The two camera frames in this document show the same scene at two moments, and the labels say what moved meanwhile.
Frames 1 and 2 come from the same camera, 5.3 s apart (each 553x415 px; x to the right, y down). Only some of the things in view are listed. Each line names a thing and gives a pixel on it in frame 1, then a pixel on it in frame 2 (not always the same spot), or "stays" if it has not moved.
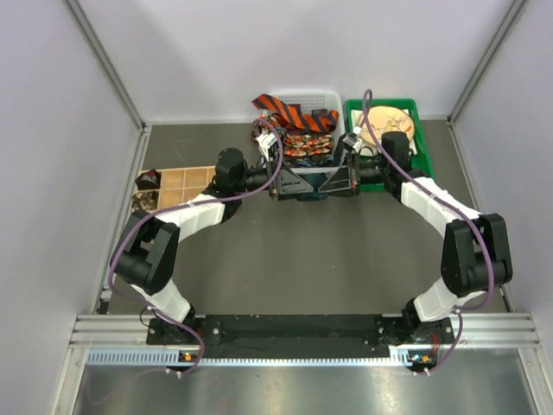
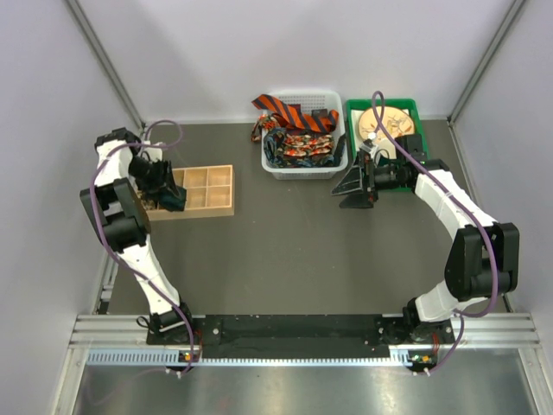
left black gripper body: x=251 y=176 to x=152 y=175
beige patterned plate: x=384 y=119 stays
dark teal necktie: x=314 y=195 to x=174 y=200
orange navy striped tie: x=309 y=122 stays
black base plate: x=299 y=336 stays
